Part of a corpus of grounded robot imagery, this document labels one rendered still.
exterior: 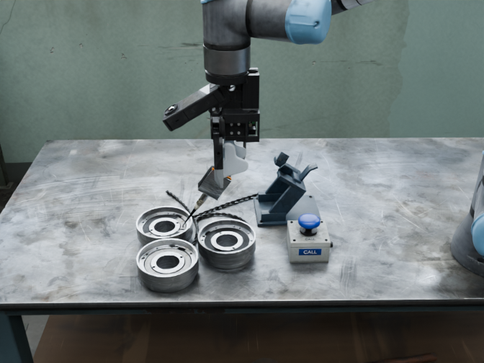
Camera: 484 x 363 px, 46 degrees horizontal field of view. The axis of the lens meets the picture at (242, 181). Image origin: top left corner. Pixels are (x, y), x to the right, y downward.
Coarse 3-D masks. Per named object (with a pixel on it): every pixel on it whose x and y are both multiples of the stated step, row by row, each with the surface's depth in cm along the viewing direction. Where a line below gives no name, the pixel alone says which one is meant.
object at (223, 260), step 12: (204, 228) 105; (216, 228) 106; (252, 228) 104; (204, 240) 103; (216, 240) 104; (228, 240) 106; (240, 240) 103; (252, 240) 103; (204, 252) 100; (216, 252) 98; (228, 252) 98; (240, 252) 99; (252, 252) 101; (216, 264) 101; (228, 264) 99; (240, 264) 101
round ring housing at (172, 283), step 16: (160, 240) 101; (176, 240) 101; (144, 256) 99; (160, 256) 99; (176, 256) 99; (192, 256) 99; (144, 272) 94; (160, 272) 96; (192, 272) 95; (160, 288) 94; (176, 288) 95
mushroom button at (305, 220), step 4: (300, 216) 102; (304, 216) 102; (308, 216) 102; (312, 216) 102; (316, 216) 102; (300, 220) 101; (304, 220) 101; (308, 220) 101; (312, 220) 101; (316, 220) 101; (320, 220) 101; (300, 224) 101; (304, 224) 100; (308, 224) 100; (312, 224) 100; (316, 224) 100; (320, 224) 101; (308, 228) 100; (312, 228) 100
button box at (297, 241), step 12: (288, 228) 104; (300, 228) 103; (324, 228) 104; (288, 240) 104; (300, 240) 101; (312, 240) 101; (324, 240) 101; (288, 252) 104; (300, 252) 101; (312, 252) 101; (324, 252) 101
